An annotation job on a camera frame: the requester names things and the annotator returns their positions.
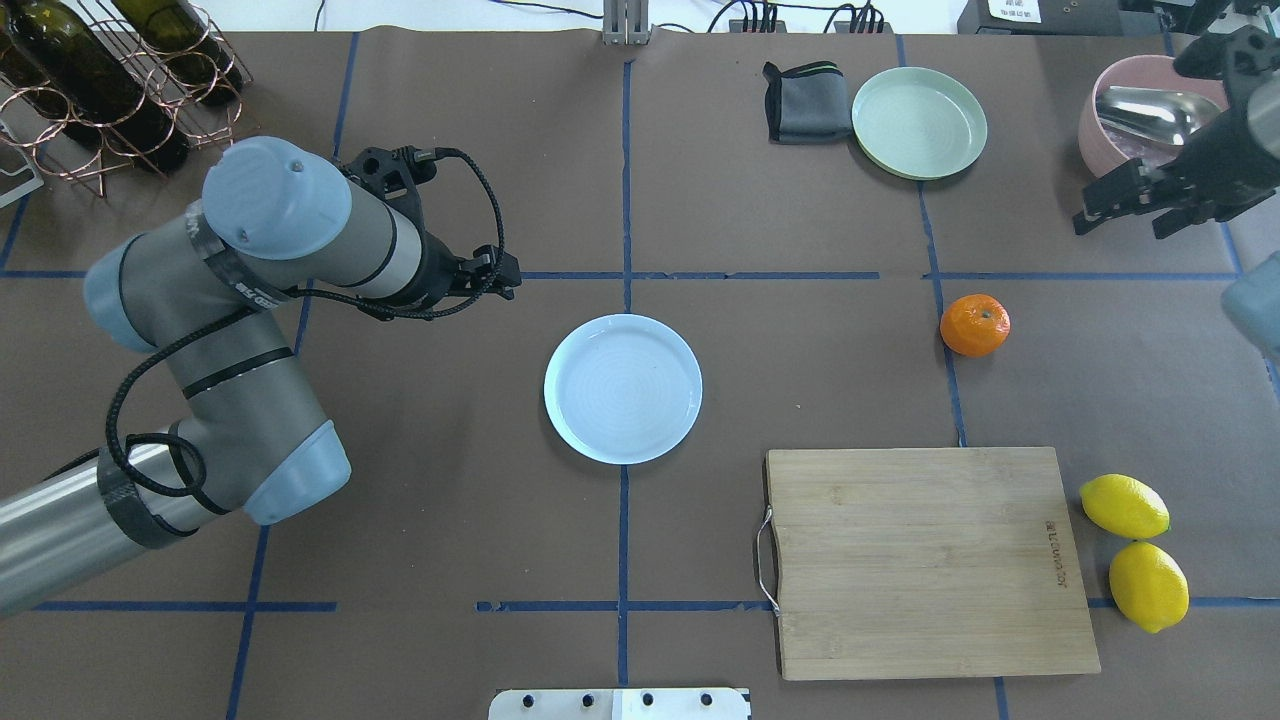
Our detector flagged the light blue plate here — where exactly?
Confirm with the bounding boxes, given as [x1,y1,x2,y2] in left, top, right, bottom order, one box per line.
[541,313,704,465]

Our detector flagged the copper wire bottle rack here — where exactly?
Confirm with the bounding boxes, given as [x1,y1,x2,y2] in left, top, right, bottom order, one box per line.
[3,1,261,196]

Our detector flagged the black power strip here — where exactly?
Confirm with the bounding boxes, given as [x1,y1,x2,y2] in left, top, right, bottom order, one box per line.
[730,1,891,35]

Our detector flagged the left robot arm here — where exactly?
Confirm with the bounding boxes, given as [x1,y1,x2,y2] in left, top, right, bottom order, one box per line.
[3,136,521,618]

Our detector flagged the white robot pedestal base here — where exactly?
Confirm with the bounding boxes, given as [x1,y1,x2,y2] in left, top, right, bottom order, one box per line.
[488,687,753,719]

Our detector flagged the dark wine bottle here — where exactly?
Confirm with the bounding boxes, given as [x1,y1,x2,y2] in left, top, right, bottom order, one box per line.
[1,6,47,90]
[3,1,189,174]
[113,1,243,108]

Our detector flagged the steel ice scoop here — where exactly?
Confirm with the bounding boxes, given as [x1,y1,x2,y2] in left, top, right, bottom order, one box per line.
[1094,85,1224,147]

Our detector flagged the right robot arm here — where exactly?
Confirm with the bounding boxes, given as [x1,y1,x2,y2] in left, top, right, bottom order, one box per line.
[1071,77,1277,240]

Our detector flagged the aluminium frame post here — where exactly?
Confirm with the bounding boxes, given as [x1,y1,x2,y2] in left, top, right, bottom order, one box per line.
[602,0,653,46]

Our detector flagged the dark grey folded cloth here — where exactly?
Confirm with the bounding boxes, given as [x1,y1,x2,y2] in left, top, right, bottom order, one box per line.
[762,60,854,145]

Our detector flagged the yellow lemon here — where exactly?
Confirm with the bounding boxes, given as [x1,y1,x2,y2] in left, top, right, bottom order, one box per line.
[1079,473,1171,541]
[1107,541,1190,634]

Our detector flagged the pink bowl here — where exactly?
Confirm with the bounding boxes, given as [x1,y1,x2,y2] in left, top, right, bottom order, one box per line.
[1078,55,1231,181]

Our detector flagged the upper yellow lemon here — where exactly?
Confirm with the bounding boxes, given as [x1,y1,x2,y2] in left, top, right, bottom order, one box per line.
[1107,541,1190,634]

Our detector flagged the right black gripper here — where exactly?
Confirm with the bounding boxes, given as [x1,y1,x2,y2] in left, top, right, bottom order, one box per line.
[1073,100,1279,240]

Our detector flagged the light green plate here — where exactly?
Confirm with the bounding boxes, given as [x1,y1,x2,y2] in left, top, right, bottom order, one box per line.
[851,67,989,181]

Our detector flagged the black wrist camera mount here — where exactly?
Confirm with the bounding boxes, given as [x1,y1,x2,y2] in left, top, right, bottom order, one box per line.
[339,146,438,215]

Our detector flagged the bamboo cutting board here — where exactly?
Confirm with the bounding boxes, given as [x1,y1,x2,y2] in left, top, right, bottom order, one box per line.
[764,447,1101,682]

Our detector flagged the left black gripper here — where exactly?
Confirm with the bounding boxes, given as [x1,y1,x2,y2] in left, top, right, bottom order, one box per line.
[415,234,524,306]

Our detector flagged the orange mandarin fruit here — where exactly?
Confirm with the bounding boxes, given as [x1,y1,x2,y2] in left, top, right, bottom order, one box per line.
[940,293,1012,357]

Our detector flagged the lower yellow lemon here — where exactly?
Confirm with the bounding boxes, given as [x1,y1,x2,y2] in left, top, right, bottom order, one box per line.
[1079,473,1171,541]

